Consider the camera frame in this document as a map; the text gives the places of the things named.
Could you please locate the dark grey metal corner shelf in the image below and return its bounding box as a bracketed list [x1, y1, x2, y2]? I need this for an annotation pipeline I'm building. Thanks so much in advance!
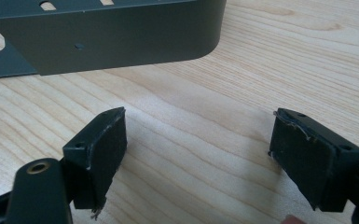
[0, 0, 228, 80]

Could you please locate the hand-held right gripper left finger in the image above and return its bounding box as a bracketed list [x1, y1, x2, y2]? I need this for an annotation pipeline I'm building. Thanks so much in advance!
[61, 106, 129, 220]

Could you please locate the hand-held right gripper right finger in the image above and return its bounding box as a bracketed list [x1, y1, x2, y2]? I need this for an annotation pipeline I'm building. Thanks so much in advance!
[268, 107, 359, 213]

